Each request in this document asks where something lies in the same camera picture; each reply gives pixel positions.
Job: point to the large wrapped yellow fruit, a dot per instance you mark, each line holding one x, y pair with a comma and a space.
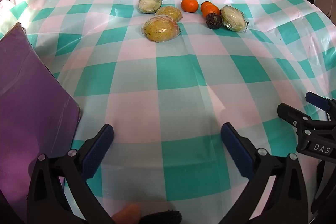
160, 29

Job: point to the dark wrinkled passion fruit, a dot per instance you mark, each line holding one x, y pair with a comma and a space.
214, 21

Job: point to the orange tangerine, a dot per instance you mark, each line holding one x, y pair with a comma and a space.
205, 5
189, 5
211, 11

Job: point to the wrapped green melon half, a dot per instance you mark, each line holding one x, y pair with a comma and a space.
149, 3

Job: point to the small wrapped yellow fruit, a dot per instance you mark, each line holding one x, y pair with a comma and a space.
170, 12

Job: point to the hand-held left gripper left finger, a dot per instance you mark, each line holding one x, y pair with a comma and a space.
97, 151

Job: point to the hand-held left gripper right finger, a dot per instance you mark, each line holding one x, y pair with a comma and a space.
236, 151

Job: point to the person's left hand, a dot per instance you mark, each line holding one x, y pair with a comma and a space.
127, 214

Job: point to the teal white checked tablecloth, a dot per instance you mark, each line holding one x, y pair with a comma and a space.
183, 71

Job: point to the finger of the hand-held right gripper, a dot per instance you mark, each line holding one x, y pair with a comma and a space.
317, 101
291, 113

